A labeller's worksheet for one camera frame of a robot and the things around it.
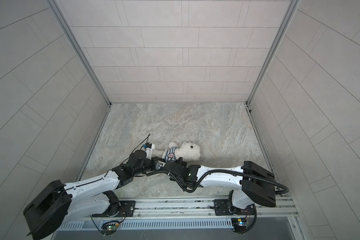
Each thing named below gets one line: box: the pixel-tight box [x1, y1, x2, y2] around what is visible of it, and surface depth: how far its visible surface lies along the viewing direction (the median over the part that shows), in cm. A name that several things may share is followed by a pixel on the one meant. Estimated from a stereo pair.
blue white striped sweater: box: [161, 146, 178, 162], surface depth 82 cm
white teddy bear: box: [152, 141, 201, 162], surface depth 84 cm
